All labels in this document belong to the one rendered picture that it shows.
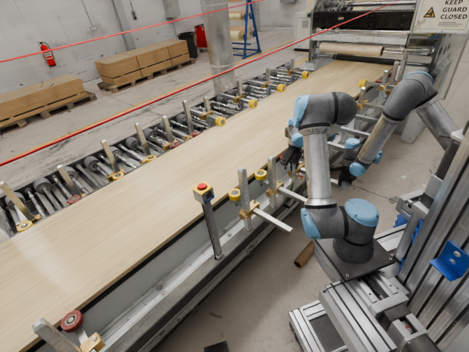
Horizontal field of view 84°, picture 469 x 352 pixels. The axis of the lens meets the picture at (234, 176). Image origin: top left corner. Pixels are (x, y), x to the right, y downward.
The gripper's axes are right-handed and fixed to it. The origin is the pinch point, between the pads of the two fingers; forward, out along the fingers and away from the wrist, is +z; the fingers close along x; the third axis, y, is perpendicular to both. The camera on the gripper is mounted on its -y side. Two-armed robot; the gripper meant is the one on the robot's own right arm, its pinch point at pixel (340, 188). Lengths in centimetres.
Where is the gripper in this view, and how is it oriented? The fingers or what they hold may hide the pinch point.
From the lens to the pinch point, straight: 180.2
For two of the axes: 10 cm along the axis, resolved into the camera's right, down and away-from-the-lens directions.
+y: 7.1, 3.6, -6.0
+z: 1.1, 7.9, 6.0
